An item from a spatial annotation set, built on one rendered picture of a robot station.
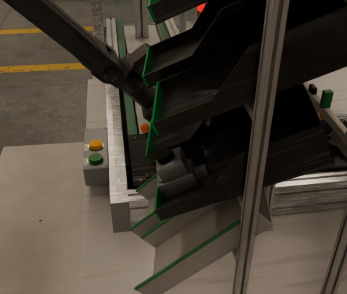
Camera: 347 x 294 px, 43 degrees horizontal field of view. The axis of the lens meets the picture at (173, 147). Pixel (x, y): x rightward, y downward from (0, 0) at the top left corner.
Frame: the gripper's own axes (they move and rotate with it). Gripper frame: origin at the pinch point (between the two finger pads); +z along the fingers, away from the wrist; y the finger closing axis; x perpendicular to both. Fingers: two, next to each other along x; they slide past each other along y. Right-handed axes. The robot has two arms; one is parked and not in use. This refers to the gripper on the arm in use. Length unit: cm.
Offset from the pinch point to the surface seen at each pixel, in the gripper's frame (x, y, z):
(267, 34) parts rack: -30, -54, -31
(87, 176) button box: 27.5, -1.9, -5.3
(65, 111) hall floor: 111, 204, 44
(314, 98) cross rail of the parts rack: -30.4, -34.4, -4.3
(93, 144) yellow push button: 23.6, 7.7, -7.0
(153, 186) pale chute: 9.0, -20.8, -1.9
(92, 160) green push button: 23.7, 0.3, -7.1
